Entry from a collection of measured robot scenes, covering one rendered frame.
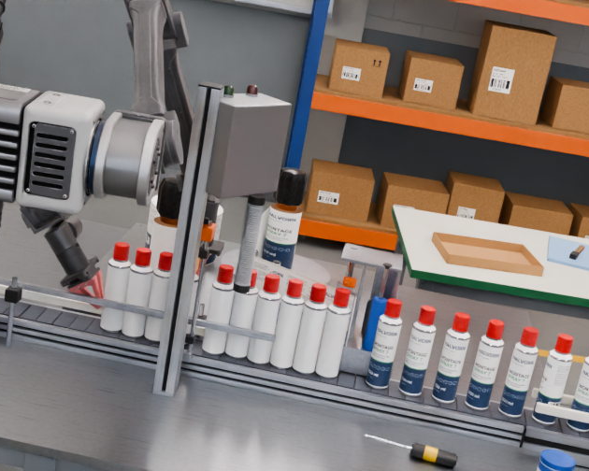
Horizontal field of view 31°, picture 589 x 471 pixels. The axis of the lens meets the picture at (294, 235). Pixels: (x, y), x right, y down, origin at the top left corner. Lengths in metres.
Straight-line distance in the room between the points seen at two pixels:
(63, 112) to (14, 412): 0.79
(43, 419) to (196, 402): 0.33
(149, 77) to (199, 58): 4.76
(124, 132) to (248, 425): 0.83
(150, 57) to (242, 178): 0.34
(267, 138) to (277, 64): 4.50
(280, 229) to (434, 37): 3.93
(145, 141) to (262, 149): 0.60
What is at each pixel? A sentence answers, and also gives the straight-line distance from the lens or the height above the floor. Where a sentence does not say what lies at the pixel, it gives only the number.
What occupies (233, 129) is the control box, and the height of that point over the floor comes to 1.43.
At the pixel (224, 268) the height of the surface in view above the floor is 1.08.
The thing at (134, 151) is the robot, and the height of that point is 1.48.
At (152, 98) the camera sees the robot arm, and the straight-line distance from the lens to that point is 1.83.
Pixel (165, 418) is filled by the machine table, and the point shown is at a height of 0.83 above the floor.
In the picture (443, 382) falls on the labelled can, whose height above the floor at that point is 0.93.
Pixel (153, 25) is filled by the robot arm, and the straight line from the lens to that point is 1.97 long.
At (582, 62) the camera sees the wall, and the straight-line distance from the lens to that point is 6.84.
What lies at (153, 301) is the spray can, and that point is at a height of 0.98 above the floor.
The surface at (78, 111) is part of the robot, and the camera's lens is 1.54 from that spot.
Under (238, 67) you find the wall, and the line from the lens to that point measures 6.62.
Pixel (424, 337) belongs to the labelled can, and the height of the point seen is 1.02.
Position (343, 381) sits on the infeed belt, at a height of 0.88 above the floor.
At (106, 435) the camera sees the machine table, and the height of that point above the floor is 0.83.
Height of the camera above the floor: 1.87
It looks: 18 degrees down
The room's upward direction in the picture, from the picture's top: 10 degrees clockwise
